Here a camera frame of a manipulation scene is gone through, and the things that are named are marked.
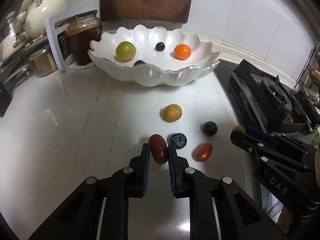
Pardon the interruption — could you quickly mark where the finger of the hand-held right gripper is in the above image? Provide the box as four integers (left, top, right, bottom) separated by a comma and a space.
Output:
244, 126, 318, 167
230, 130, 311, 174

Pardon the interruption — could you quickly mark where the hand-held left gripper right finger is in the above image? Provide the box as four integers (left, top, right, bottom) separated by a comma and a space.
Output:
167, 144, 290, 240

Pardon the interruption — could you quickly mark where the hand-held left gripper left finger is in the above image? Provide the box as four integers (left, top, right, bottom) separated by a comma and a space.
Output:
29, 143, 151, 240

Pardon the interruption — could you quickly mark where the blueberry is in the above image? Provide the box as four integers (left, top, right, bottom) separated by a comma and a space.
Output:
203, 121, 218, 136
170, 133, 188, 150

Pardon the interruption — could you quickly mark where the red cherry tomato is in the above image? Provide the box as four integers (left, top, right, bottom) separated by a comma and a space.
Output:
192, 143, 213, 162

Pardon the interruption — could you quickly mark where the yellow-brown round fruit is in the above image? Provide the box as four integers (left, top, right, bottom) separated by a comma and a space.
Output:
164, 104, 182, 122

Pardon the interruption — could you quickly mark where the white scalloped ceramic bowl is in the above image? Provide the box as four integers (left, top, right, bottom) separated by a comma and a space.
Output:
87, 24, 222, 87

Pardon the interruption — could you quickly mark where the orange mandarin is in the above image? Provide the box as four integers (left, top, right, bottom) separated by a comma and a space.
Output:
174, 44, 192, 60

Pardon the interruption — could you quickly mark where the green grape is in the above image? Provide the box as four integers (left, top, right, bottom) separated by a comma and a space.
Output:
115, 41, 137, 62

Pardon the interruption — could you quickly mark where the person's right hand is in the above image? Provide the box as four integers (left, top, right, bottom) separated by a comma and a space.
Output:
279, 201, 302, 234

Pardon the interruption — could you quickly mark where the black glass cooktop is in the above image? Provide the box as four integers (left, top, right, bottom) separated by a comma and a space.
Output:
215, 60, 320, 137

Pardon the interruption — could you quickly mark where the glass jar with green lid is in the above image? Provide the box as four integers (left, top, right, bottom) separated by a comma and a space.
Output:
65, 10, 103, 67

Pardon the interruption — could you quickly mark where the steel-lidded glass canister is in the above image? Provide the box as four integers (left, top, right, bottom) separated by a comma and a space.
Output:
26, 45, 59, 78

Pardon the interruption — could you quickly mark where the white shelf rack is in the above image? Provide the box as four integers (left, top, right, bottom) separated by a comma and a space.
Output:
0, 14, 75, 88

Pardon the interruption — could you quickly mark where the black knife block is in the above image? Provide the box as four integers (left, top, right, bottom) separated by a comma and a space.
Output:
0, 82, 13, 117

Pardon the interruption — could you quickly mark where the dark wooden cutting board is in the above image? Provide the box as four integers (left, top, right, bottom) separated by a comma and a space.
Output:
99, 0, 196, 24

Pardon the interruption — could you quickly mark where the white ceramic casserole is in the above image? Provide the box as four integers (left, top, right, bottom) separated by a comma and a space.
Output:
0, 31, 28, 61

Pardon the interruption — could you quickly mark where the cream ceramic teapot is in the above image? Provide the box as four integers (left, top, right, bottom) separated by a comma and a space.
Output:
24, 0, 68, 38

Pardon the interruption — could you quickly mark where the steel pot with lid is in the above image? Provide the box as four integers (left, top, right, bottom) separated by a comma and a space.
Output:
0, 12, 23, 40

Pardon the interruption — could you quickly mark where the black wire spice rack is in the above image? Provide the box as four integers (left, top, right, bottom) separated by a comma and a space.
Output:
296, 47, 320, 93

